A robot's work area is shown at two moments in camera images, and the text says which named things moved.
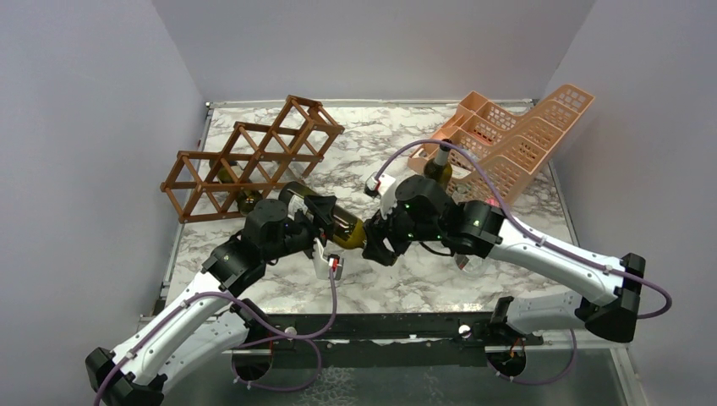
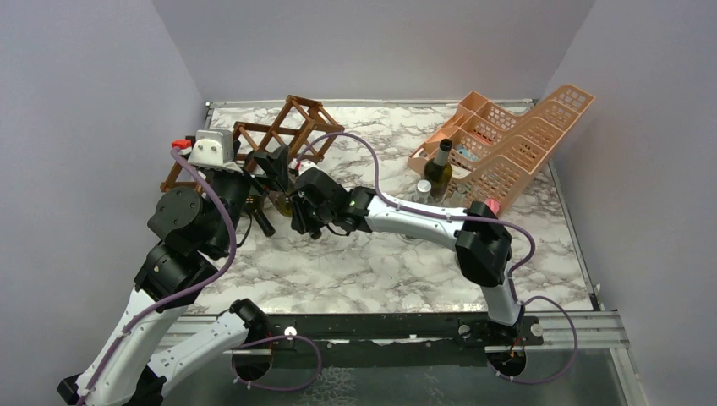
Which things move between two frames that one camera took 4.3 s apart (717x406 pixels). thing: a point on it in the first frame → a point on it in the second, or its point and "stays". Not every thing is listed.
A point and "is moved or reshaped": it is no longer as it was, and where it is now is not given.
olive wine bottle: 440,168 stays
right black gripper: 377,229 → 298,219
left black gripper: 323,205 → 276,164
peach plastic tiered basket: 512,149 stays
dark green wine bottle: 346,229 is moved or reshaped
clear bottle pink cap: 471,266 → 494,204
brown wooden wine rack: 210,185 stays
